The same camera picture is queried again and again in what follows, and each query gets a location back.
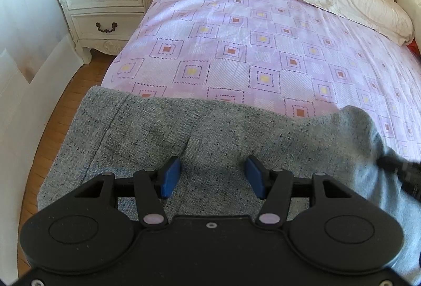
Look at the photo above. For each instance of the pink patterned bed sheet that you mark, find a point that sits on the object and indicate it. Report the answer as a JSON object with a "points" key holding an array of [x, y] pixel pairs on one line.
{"points": [[246, 42]]}

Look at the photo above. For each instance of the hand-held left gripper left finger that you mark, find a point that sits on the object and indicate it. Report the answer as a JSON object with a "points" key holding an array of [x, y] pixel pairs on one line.
{"points": [[171, 177]]}

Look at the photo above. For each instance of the grey speckled pants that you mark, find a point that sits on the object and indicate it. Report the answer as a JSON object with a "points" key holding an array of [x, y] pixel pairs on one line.
{"points": [[213, 138]]}

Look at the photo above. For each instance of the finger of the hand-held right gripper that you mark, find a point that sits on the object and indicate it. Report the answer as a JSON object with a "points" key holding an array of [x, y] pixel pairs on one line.
{"points": [[404, 172]]}

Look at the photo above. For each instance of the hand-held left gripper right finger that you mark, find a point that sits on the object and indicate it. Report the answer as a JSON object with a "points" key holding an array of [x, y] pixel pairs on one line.
{"points": [[255, 177]]}

